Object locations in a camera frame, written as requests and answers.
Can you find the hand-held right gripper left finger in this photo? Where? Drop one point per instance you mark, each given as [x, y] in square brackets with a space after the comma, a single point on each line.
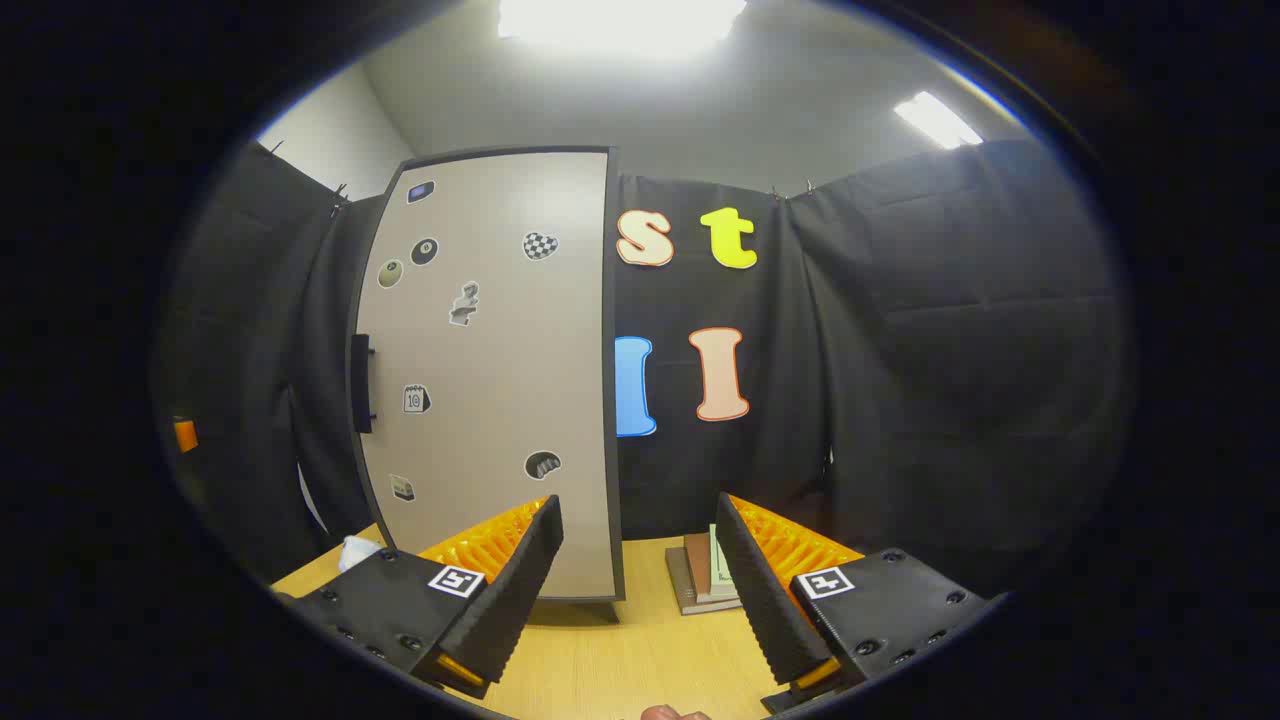
[520, 590]

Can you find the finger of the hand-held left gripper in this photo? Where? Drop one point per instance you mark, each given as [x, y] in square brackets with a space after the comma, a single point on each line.
[186, 436]

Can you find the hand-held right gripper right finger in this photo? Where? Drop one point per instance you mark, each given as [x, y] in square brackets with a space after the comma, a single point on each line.
[765, 600]

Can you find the grey cabinet door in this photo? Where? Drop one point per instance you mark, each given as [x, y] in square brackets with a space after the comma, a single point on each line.
[500, 380]

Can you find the brown book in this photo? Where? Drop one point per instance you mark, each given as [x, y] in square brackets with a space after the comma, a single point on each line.
[697, 565]

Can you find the small white object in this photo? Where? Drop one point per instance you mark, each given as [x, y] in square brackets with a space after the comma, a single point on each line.
[358, 552]

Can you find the black backdrop cloth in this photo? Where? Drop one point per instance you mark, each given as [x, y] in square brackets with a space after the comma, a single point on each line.
[900, 350]

